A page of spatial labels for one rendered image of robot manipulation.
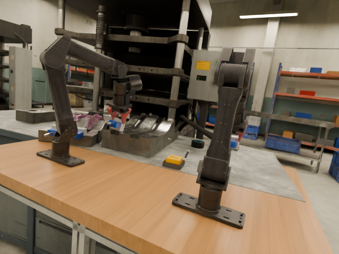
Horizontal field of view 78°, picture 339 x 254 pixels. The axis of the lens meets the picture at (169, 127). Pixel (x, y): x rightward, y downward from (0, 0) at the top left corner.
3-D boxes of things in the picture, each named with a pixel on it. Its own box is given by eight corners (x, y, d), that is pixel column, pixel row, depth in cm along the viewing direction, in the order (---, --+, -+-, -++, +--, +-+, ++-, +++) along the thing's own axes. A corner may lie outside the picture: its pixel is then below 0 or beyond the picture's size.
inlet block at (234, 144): (231, 153, 85) (234, 140, 85) (219, 150, 88) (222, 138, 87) (238, 148, 97) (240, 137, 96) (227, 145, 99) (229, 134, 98)
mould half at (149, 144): (149, 157, 97) (152, 129, 95) (101, 146, 105) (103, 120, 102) (177, 138, 144) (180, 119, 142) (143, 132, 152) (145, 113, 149)
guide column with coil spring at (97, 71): (93, 152, 200) (102, 5, 177) (88, 151, 201) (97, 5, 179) (96, 150, 205) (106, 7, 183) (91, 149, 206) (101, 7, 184)
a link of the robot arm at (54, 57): (120, 64, 96) (46, 31, 75) (130, 64, 89) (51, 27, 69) (113, 90, 96) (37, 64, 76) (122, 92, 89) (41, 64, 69)
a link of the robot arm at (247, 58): (228, 81, 85) (222, 38, 57) (251, 84, 82) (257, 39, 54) (221, 110, 84) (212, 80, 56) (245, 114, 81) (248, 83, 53)
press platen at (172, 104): (178, 123, 166) (181, 101, 163) (49, 101, 202) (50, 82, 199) (197, 116, 244) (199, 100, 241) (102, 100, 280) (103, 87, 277)
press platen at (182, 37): (187, 60, 157) (191, 33, 154) (51, 48, 194) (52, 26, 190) (204, 73, 235) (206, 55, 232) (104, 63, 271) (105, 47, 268)
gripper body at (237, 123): (224, 119, 95) (225, 105, 91) (248, 123, 91) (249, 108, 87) (220, 127, 91) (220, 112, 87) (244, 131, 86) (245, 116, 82)
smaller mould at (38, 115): (33, 123, 134) (33, 113, 132) (15, 120, 138) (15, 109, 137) (58, 120, 152) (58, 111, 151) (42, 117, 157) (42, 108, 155)
